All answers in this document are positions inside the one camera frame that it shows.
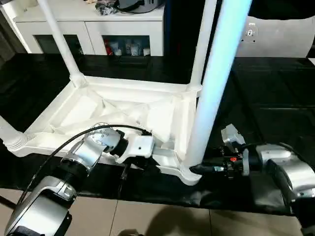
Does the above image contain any white plastic table top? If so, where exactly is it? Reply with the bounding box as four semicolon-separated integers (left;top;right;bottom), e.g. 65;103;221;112
4;75;203;186

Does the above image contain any black work mat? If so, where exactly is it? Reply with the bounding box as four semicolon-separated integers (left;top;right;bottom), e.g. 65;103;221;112
0;52;315;217

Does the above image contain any grey cushion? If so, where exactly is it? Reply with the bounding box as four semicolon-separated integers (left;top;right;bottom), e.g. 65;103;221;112
244;16;315;59

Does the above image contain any black sofa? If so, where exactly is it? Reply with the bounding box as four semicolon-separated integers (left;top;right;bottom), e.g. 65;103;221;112
163;0;315;59

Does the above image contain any white glass-door cabinet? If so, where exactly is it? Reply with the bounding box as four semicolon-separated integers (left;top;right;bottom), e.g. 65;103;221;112
12;0;165;56

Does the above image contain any grey curtain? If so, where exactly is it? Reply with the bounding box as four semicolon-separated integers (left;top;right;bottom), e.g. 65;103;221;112
0;10;28;60

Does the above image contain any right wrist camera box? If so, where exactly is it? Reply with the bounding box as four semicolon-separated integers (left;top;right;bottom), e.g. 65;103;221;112
220;124;246;149

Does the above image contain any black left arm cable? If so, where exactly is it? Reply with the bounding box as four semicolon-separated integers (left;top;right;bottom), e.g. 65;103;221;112
30;124;151;197

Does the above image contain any black metal frame bar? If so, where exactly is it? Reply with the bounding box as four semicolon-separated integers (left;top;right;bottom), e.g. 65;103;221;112
0;197;18;210

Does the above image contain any dark cabled device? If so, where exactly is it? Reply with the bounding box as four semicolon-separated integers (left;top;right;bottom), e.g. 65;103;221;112
86;0;165;14

